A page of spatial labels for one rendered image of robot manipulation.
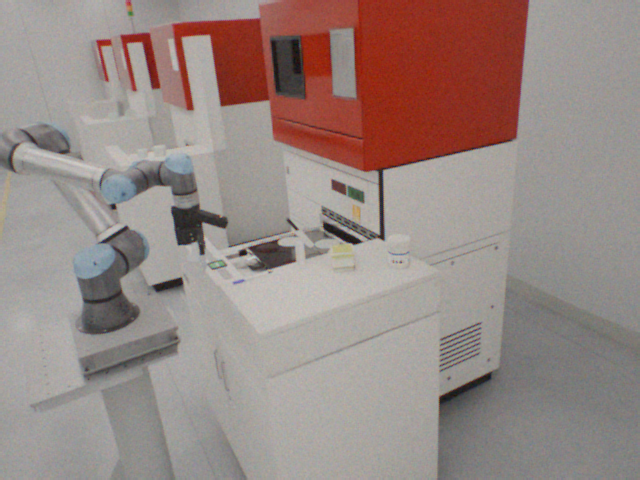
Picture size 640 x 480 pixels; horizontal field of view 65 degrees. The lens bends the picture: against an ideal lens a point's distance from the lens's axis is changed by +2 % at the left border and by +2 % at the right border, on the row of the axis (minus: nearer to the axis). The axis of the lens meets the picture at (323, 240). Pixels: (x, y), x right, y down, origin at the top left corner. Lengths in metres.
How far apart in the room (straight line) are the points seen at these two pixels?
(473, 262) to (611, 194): 1.00
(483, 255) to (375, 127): 0.83
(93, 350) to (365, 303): 0.79
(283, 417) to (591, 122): 2.20
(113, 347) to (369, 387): 0.78
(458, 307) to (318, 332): 1.00
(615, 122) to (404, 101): 1.39
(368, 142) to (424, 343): 0.70
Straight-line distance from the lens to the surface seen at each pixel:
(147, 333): 1.61
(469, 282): 2.26
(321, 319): 1.40
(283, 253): 1.94
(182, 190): 1.50
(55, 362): 1.74
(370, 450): 1.80
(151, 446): 1.96
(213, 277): 1.68
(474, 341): 2.47
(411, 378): 1.73
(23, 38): 9.53
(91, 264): 1.61
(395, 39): 1.76
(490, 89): 2.07
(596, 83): 2.96
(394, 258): 1.59
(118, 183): 1.43
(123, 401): 1.82
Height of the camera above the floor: 1.67
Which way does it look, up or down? 22 degrees down
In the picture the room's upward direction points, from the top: 4 degrees counter-clockwise
